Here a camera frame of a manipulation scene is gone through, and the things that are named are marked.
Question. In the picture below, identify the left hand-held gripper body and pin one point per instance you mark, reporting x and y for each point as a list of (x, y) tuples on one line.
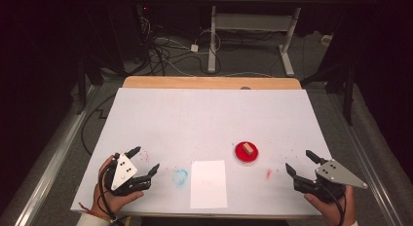
[(123, 172)]

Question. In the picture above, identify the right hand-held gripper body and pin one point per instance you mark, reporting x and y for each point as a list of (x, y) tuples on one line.
[(334, 175)]

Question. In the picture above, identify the small white power adapter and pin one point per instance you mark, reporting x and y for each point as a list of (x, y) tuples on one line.
[(194, 48)]

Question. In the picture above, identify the round red ink pad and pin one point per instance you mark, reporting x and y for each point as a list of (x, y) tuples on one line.
[(242, 154)]

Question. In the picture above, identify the metal floor rail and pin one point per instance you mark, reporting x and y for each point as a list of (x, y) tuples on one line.
[(52, 161), (363, 161)]

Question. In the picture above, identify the white-legged desk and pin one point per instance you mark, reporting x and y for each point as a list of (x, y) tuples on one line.
[(253, 23)]

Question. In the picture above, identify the large white board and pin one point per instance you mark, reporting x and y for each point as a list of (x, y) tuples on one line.
[(201, 122)]

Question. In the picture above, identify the white box on floor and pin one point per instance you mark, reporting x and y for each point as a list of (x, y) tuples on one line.
[(326, 40)]

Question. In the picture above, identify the small wooden stamp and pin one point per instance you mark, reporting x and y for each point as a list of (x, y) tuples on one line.
[(247, 148)]

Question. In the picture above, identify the person's left hand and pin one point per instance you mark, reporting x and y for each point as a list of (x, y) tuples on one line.
[(112, 201)]

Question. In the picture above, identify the white paper sheet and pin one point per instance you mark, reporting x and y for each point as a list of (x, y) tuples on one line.
[(208, 187)]

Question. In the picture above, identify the wooden table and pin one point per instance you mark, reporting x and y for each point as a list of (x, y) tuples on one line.
[(211, 82)]

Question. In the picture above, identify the person's right hand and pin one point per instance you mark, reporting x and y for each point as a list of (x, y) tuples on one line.
[(331, 211)]

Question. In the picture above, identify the black stand leg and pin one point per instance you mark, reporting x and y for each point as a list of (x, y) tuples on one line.
[(81, 89), (349, 96)]

